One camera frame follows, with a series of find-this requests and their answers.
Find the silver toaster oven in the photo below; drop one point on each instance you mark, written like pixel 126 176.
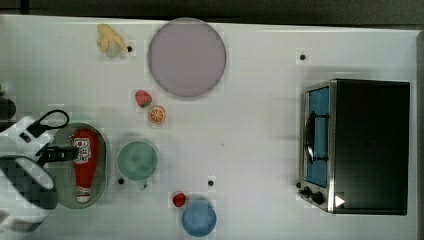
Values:
pixel 354 154

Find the red felt ketchup bottle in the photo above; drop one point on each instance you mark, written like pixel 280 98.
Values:
pixel 87 142

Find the lilac round plate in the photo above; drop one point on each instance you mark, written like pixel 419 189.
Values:
pixel 187 57

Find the yellow plush banana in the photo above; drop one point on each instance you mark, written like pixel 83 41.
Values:
pixel 111 42

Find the green oval strainer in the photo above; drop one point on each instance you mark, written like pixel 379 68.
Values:
pixel 64 173

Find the red plush strawberry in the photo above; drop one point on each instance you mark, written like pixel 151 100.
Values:
pixel 143 98

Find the black round pot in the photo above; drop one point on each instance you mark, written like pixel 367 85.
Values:
pixel 7 113

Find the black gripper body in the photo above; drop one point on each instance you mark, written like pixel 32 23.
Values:
pixel 53 153

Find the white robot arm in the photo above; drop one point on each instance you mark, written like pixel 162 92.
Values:
pixel 28 191

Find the blue cup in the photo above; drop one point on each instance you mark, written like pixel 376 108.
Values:
pixel 199 218

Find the orange slice toy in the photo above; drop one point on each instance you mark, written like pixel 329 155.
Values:
pixel 157 115

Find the green mug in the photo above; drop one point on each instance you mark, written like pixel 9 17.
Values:
pixel 138 161

